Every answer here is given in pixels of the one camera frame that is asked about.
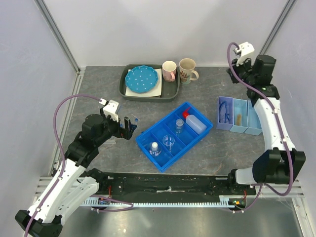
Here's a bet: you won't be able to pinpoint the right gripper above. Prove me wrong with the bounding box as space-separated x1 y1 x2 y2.
228 55 257 86

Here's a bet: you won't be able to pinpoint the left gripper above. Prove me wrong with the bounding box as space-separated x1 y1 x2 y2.
95 108 136 147

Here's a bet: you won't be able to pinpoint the test tube brush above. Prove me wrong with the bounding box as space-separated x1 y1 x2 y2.
236 99 243 126

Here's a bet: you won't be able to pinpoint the round glass flask white stopper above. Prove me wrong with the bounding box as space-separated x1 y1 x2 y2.
148 142 162 158

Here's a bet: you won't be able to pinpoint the blue safety glasses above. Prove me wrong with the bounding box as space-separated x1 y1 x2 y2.
219 100 231 123

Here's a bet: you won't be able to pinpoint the clear glass beaker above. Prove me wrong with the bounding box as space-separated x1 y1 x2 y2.
162 134 175 151

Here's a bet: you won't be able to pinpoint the glass stoppered bottle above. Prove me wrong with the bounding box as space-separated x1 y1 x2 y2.
175 118 184 136

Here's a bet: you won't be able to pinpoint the white wash bottle red cap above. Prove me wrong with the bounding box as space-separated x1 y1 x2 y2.
182 107 207 135

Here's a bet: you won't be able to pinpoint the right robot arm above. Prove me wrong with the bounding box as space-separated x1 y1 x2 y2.
226 55 306 195

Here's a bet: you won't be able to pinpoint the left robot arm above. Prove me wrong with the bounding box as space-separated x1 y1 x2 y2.
15 114 137 237

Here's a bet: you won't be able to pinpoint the purple and blue organizer bins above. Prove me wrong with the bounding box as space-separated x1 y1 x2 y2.
216 96 262 136

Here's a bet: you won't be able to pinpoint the blue divided plastic tray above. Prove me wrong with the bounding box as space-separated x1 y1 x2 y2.
136 102 213 172

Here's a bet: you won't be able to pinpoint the white square plate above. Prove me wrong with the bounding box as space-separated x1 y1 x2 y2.
125 68 162 97

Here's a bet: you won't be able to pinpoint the beige patterned mug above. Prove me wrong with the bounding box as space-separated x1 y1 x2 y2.
179 58 199 84

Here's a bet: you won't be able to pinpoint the blue polka dot plate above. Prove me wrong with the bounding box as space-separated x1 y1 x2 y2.
125 65 158 93

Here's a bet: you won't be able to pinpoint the grey plastic tray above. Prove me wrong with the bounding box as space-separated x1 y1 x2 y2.
119 64 180 102

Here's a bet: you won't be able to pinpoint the pink mug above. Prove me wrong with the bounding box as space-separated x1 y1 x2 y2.
162 61 177 82

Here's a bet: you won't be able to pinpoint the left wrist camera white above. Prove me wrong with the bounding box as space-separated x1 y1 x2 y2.
99 98 120 122

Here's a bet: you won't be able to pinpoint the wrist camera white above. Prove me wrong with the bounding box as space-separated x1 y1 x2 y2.
234 41 255 66
99 98 120 122

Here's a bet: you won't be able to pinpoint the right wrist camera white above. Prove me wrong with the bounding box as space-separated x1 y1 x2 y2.
234 41 255 66

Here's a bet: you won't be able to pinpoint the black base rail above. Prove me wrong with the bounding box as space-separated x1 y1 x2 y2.
80 168 256 203

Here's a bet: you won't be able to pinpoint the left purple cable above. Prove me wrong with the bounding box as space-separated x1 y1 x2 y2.
23 94 134 237

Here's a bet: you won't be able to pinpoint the grey cable duct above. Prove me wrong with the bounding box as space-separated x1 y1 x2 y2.
80 196 245 208

